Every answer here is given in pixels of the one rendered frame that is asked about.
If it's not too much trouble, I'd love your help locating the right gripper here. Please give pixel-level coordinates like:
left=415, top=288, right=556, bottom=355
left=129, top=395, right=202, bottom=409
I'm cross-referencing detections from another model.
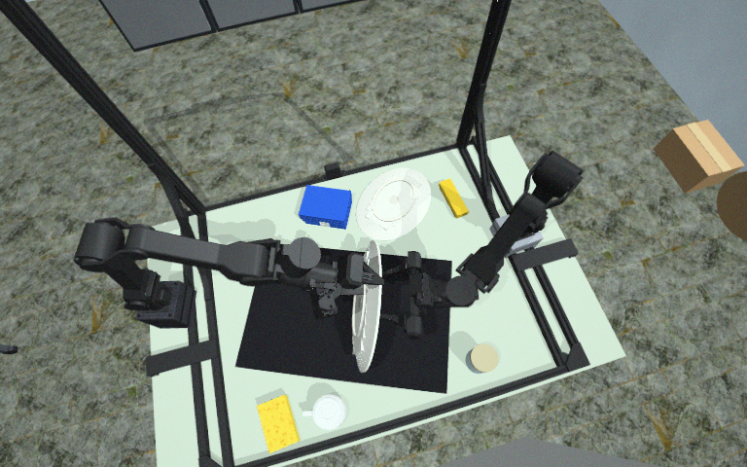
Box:
left=300, top=252, right=384, bottom=299

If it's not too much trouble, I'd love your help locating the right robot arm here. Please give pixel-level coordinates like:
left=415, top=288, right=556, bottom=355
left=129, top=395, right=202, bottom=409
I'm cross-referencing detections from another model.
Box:
left=73, top=217, right=338, bottom=320

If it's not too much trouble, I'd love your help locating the yellow sponge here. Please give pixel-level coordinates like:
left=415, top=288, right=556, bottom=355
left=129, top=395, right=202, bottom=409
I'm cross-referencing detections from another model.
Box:
left=257, top=395, right=300, bottom=453

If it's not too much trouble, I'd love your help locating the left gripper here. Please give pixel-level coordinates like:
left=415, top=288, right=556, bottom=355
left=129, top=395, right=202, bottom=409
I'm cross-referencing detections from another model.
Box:
left=379, top=251, right=447, bottom=340

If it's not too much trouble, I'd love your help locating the grey cup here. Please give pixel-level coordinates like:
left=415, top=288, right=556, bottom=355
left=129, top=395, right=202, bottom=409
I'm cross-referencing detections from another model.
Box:
left=302, top=394, right=346, bottom=430

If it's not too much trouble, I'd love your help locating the yellow rectangular block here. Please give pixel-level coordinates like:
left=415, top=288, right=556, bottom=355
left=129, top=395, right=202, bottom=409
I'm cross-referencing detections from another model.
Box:
left=439, top=178, right=469, bottom=219

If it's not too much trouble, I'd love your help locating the black rectangular mat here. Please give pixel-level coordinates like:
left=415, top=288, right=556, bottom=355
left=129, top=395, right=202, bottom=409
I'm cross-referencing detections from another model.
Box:
left=235, top=276, right=450, bottom=394

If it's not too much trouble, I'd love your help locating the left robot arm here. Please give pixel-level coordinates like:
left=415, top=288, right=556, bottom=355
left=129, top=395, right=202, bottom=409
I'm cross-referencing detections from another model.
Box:
left=409, top=151, right=584, bottom=308

